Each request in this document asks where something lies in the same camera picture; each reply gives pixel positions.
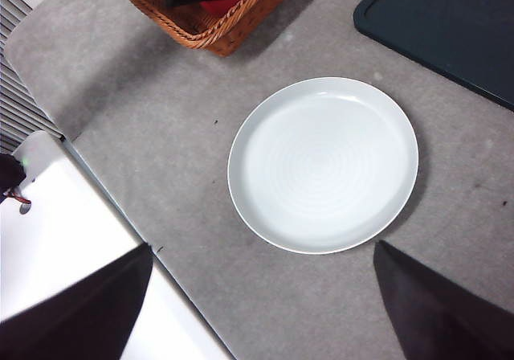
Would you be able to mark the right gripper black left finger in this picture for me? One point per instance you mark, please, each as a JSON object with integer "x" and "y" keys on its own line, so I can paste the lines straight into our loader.
{"x": 80, "y": 320}

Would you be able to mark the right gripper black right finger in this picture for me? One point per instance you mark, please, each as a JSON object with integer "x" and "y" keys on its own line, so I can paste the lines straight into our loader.
{"x": 441, "y": 316}

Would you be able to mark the brown wicker basket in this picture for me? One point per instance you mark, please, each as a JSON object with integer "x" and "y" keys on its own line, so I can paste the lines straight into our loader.
{"x": 225, "y": 38}

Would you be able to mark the pale grey round plate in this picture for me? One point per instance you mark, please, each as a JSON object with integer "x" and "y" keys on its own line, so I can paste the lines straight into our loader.
{"x": 321, "y": 167}

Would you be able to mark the grey ribbed panel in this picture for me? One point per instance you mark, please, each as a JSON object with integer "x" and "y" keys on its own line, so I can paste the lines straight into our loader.
{"x": 16, "y": 95}

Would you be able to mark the dark rectangular tray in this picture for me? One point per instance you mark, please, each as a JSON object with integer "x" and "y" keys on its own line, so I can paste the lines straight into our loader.
{"x": 449, "y": 26}

